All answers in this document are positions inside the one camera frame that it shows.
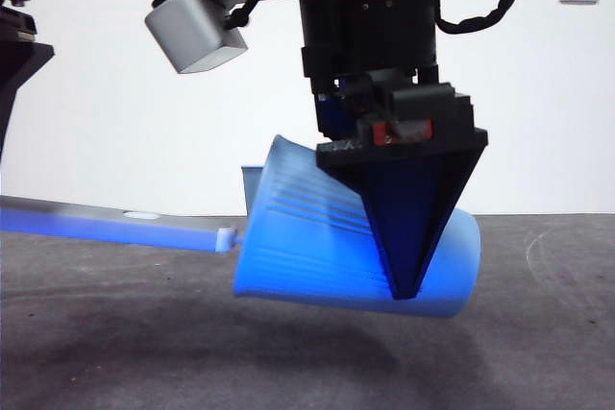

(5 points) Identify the right wrist grey camera box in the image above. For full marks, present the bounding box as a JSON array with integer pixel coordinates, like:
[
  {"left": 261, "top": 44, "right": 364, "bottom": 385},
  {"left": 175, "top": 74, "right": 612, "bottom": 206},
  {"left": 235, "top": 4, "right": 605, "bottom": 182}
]
[{"left": 144, "top": 0, "right": 249, "bottom": 76}]

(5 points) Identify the blue ribbed plastic cup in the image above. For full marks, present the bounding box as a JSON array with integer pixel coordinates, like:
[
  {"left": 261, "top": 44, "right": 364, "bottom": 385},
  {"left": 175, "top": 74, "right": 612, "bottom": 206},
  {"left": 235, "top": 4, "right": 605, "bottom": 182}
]
[
  {"left": 232, "top": 133, "right": 482, "bottom": 320},
  {"left": 241, "top": 165, "right": 264, "bottom": 220}
]

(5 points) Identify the grey-handled sponge cup brush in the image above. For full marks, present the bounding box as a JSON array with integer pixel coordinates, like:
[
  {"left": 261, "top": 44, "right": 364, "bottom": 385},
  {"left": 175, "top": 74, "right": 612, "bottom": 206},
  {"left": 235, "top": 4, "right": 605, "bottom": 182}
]
[{"left": 0, "top": 195, "right": 240, "bottom": 253}]

